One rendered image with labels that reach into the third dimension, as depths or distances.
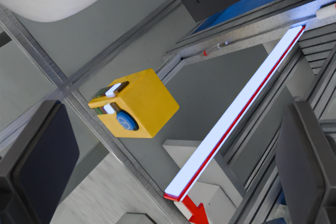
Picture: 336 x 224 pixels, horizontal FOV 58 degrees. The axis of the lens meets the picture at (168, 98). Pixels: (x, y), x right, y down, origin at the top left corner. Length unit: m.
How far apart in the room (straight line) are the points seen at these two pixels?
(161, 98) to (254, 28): 0.21
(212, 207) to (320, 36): 0.86
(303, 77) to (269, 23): 1.23
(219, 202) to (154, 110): 0.58
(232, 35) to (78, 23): 0.62
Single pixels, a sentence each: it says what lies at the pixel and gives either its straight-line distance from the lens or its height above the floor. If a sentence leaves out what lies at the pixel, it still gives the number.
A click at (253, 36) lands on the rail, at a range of 0.56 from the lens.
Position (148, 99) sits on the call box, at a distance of 0.56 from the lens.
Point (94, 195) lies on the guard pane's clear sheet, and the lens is 1.07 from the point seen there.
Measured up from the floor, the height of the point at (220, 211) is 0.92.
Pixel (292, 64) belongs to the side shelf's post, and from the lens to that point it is 1.50.
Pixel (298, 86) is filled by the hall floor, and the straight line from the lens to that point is 1.80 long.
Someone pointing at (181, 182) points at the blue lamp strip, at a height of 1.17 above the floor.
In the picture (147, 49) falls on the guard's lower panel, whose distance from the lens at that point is 1.16.
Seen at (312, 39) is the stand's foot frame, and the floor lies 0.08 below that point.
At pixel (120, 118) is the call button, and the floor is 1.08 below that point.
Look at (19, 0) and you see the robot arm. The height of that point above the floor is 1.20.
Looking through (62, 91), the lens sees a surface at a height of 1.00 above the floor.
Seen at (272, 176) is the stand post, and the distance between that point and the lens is 0.97.
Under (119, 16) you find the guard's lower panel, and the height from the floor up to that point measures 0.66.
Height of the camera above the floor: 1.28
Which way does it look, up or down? 29 degrees down
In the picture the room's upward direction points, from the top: 137 degrees counter-clockwise
